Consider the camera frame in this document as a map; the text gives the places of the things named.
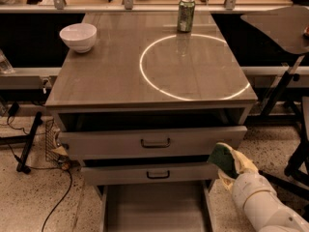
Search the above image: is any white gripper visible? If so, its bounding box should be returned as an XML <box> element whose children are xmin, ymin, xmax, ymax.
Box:
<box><xmin>217</xmin><ymin>143</ymin><xmax>276</xmax><ymax>210</ymax></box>

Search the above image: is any green yellow sponge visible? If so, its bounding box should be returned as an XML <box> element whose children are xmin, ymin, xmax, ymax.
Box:
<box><xmin>208</xmin><ymin>143</ymin><xmax>239</xmax><ymax>179</ymax></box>

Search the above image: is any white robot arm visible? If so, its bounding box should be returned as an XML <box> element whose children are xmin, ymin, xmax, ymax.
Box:
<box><xmin>213</xmin><ymin>143</ymin><xmax>309</xmax><ymax>232</ymax></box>

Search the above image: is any bottom grey drawer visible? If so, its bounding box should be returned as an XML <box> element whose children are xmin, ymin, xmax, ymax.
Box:
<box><xmin>99</xmin><ymin>181</ymin><xmax>214</xmax><ymax>232</ymax></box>

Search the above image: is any grey drawer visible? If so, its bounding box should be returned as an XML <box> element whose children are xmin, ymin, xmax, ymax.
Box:
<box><xmin>99</xmin><ymin>181</ymin><xmax>214</xmax><ymax>232</ymax></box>
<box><xmin>59</xmin><ymin>126</ymin><xmax>247</xmax><ymax>160</ymax></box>
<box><xmin>81</xmin><ymin>161</ymin><xmax>218</xmax><ymax>186</ymax></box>

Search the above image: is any top grey drawer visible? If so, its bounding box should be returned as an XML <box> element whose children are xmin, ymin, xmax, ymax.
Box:
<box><xmin>59</xmin><ymin>126</ymin><xmax>247</xmax><ymax>160</ymax></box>

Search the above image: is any grey drawer cabinet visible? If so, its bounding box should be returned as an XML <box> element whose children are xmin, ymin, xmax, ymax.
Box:
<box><xmin>44</xmin><ymin>11</ymin><xmax>259</xmax><ymax>191</ymax></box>

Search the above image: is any middle grey drawer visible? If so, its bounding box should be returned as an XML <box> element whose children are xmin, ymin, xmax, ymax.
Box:
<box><xmin>81</xmin><ymin>161</ymin><xmax>218</xmax><ymax>186</ymax></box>

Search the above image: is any black office chair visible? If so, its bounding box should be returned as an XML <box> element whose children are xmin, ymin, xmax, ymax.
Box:
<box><xmin>241</xmin><ymin>6</ymin><xmax>309</xmax><ymax>187</ymax></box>

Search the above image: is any green soda can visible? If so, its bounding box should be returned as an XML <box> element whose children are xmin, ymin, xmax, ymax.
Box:
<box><xmin>177</xmin><ymin>0</ymin><xmax>195</xmax><ymax>33</ymax></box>

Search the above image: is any white ceramic bowl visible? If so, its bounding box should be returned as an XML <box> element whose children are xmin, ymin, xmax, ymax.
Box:
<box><xmin>60</xmin><ymin>23</ymin><xmax>98</xmax><ymax>53</ymax></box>

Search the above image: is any black stand leg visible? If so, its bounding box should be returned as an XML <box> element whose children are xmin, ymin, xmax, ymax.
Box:
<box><xmin>0</xmin><ymin>112</ymin><xmax>42</xmax><ymax>174</ymax></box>

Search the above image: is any black floor cable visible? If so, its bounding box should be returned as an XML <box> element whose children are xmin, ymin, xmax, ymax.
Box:
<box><xmin>0</xmin><ymin>113</ymin><xmax>73</xmax><ymax>232</ymax></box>

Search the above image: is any wire mesh basket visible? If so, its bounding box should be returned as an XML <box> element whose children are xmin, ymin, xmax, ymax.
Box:
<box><xmin>44</xmin><ymin>120</ymin><xmax>69</xmax><ymax>169</ymax></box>

